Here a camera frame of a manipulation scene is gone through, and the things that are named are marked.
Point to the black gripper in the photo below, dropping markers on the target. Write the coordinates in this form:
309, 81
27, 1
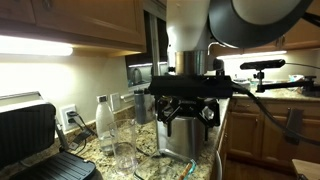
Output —
188, 105

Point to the round toasted bread slice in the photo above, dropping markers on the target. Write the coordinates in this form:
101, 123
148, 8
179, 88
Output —
186, 171

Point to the white grey Franka robot arm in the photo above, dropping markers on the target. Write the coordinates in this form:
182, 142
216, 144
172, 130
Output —
186, 26

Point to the stainless steel two-slot toaster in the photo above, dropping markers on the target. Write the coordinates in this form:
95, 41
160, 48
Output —
185, 136

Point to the grey insulated bottle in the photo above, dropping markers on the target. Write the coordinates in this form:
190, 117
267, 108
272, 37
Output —
139, 108

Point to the clear glass food container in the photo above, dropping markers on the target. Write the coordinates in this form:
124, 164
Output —
160, 166

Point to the wooden cabinets with counter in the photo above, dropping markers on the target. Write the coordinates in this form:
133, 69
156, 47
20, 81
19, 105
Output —
253, 133

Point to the clear drinking glass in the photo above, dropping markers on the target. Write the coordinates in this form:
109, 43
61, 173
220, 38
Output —
123, 150

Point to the dark kitchen window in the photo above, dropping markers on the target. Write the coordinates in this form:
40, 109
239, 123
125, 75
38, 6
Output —
146, 50

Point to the clear water bottle black cap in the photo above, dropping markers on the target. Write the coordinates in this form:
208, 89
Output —
104, 126

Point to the long under-cabinet lamp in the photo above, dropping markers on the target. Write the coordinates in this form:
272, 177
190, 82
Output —
260, 54

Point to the dark hanging dish towel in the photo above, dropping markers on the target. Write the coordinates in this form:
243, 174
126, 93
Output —
295, 120

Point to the black power adapter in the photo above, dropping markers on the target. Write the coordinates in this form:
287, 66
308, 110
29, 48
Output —
81, 138

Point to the black plug in outlet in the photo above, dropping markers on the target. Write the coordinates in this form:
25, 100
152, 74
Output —
71, 117

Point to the cream stool top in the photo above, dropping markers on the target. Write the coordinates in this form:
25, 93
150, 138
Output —
306, 168

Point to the wooden upper cabinets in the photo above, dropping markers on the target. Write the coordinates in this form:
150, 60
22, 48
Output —
83, 16

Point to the black panini press grill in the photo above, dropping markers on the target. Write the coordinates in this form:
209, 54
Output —
30, 133

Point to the under-cabinet light strip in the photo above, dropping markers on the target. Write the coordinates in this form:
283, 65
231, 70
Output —
33, 46

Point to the white wall switch plate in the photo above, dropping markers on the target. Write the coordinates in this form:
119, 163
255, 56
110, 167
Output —
115, 101

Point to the black stereo camera bar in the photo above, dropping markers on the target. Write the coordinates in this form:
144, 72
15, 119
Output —
263, 64

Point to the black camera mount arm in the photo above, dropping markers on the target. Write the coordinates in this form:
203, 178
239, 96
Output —
283, 85

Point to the white wall power outlet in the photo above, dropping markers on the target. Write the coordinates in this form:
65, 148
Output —
64, 116

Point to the wooden wall cabinets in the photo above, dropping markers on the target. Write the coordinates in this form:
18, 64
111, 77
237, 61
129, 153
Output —
300, 36

